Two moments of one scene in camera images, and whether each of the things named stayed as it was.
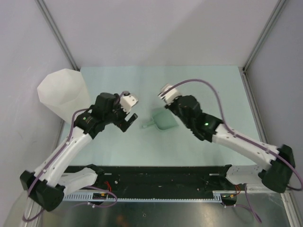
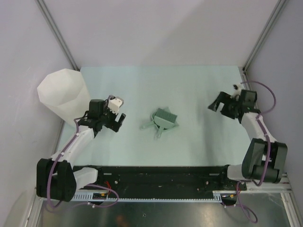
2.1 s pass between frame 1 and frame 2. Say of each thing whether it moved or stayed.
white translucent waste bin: stayed
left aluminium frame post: stayed
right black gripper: moved
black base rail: stayed
